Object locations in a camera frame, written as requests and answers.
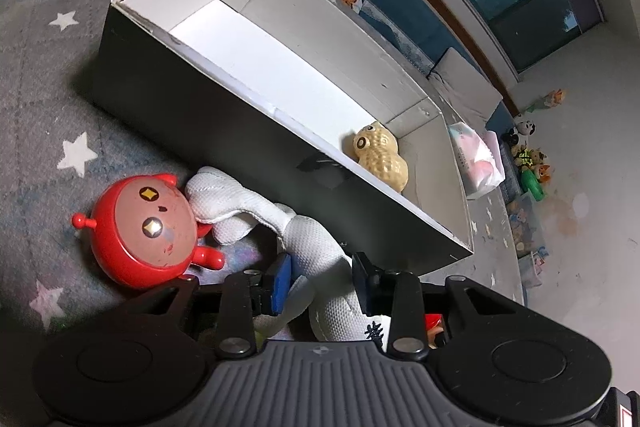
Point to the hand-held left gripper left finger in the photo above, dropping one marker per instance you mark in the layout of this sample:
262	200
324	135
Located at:
281	283

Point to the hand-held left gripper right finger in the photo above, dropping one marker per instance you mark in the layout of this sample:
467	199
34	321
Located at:
361	283

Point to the white plush toy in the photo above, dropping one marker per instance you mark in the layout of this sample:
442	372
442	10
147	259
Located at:
320	247

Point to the black-haired red doll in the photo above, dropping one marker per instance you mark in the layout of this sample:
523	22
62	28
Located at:
433	326

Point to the red round toy figure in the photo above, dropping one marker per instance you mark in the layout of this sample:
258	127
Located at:
125	257

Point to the grey and white cardboard box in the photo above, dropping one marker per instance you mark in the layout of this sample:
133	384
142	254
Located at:
250	57

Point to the yellow peanut toy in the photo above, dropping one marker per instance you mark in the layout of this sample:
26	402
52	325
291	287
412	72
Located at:
380	157

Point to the white and pink tissue pack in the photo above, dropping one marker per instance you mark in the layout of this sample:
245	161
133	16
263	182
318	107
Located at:
472	162

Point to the small clear plastic bin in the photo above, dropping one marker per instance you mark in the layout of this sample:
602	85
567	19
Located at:
531	269

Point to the clear plastic toy bin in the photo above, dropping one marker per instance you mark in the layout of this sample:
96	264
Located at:
525	227

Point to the yellow and black plush toy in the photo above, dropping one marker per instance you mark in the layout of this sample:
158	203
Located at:
522	157

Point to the orange fox plush toy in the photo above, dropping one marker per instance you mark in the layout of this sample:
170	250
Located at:
543	174

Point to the panda plush toy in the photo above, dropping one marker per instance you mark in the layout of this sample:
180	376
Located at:
523	127

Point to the grey cushion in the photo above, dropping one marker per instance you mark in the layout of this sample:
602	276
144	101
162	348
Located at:
465	82

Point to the blue grey throw blanket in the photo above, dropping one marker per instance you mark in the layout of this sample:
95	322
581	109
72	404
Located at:
395	42

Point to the orange and green plush toy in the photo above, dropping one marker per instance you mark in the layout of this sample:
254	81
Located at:
550	99

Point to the blue sofa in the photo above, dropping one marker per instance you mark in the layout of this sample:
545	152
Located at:
415	24

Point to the grey star-printed mat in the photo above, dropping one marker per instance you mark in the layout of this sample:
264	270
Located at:
45	107

